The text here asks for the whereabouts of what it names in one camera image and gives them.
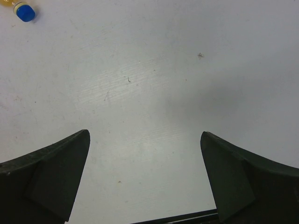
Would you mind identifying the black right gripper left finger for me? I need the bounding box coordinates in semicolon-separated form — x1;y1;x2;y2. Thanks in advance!
0;129;90;224

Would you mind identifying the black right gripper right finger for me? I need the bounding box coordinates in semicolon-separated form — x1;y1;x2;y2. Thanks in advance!
200;132;299;224

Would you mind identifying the yellow bottle with blue cap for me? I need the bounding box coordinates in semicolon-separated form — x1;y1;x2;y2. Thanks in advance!
0;0;36;22

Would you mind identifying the black mounting rail plate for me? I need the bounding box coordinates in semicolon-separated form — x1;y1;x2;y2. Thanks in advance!
135;209;221;224

